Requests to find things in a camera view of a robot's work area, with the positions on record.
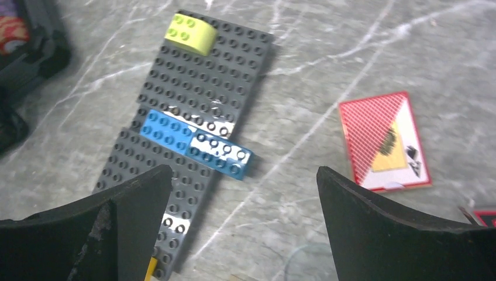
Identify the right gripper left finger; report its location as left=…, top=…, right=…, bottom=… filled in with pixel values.
left=1, top=174, right=170, bottom=280

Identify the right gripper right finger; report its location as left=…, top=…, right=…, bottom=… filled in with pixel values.
left=316, top=166, right=495, bottom=280

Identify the small yellow lego brick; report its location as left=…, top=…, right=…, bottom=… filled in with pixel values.
left=144, top=257, right=157, bottom=281

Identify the red playing card deck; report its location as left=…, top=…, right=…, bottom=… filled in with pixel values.
left=338, top=91, right=432, bottom=192

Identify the lower grey lego baseplate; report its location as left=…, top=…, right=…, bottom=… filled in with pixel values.
left=93, top=105, right=217, bottom=280

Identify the grey lego baseplate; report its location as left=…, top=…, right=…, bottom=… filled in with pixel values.
left=93, top=105, right=217, bottom=280
left=137, top=9, right=274, bottom=139

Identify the light blue lego brick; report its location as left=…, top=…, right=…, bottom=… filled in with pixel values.
left=140, top=109, right=197, bottom=155

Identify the red triangular dealer button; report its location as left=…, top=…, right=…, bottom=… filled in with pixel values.
left=459, top=206, right=495, bottom=228

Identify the dark blue lego brick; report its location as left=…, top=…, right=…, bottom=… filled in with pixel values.
left=186, top=130, right=253, bottom=180

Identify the upper grey lego baseplate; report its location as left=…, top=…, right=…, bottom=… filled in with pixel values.
left=137, top=9, right=274, bottom=139

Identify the black poker chip case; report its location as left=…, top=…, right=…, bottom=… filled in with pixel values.
left=1, top=1, right=71, bottom=154

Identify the lime green lego brick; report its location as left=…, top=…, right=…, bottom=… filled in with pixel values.
left=164, top=13, right=218, bottom=56

